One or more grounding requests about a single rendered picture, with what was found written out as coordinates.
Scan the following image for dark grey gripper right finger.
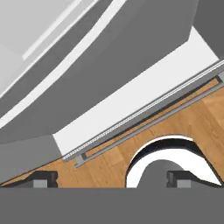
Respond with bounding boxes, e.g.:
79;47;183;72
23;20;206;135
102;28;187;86
165;170;223;189

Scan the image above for white door with grey edge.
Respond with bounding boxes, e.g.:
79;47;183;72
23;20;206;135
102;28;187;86
52;25;224;164

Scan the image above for white and black round thing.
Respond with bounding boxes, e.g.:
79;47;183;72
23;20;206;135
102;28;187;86
125;134;224;189

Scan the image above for long grey bar handle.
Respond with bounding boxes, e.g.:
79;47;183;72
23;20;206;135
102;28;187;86
73;74;224;169

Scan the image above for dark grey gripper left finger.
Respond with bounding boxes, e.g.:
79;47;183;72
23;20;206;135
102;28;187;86
0;170;60;189

